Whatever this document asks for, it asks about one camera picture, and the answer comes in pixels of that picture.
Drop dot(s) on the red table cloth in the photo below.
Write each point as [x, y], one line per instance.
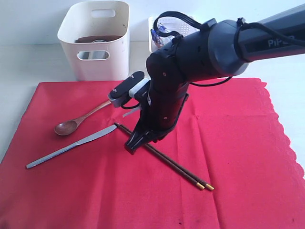
[228, 135]

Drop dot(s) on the metal table knife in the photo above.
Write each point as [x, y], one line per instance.
[85, 140]

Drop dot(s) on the cream plastic storage bin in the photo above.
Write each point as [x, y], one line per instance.
[93, 18]

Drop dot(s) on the brown wooden plate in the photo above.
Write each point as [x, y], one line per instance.
[89, 39]

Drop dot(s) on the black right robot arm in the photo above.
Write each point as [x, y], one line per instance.
[216, 50]

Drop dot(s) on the blue silver milk carton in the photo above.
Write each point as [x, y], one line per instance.
[159, 35]

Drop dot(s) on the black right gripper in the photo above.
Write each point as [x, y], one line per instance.
[159, 115]

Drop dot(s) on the white perforated plastic basket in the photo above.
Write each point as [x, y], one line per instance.
[166, 25]

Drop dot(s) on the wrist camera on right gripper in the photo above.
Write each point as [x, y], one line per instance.
[126, 90]

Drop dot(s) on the pale green ceramic bowl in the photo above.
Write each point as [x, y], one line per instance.
[93, 55]

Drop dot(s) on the brown chopstick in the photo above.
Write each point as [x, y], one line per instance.
[171, 167]
[186, 170]

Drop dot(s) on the brown wooden spoon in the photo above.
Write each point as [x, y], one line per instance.
[68, 127]

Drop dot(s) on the stainless steel cup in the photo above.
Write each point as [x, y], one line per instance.
[99, 41]

